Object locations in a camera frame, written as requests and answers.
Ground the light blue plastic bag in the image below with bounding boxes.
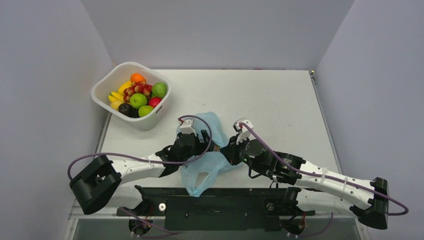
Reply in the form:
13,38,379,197
180,112,236,197

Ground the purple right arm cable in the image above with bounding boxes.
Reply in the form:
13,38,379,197
239,122,410,239

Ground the yellow fake mango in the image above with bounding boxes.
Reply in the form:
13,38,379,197
117,81,132,95

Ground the orange fake orange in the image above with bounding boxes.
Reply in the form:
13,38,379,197
130,73,146,83

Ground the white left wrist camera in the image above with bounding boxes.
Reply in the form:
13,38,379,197
179,117,197,136

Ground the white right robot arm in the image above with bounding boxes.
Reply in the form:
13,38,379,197
220,136,389,230

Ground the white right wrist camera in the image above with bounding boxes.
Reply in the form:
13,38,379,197
233,117,254,145

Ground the dark purple fake plum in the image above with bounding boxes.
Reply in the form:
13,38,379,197
118,103,133,118

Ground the white plastic basket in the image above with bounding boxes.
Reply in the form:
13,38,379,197
91,61,172,131

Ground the yellow fake pear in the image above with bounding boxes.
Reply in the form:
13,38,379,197
110,100,124,111

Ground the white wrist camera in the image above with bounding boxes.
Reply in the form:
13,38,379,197
179,117,197,136
233,117,254,145

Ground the yellow fake banana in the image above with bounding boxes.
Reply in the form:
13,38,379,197
108,91,124,103

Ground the light green fake apple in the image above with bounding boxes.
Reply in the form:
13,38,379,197
137,105,154,118

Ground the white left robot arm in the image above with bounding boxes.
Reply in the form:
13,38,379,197
69,130,215,215

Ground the red fake fruit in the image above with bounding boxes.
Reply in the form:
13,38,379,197
123,81,153,103

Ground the red fake apple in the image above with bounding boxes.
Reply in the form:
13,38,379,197
148,97,162,108

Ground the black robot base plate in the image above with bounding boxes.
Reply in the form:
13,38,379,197
116,186,316,231

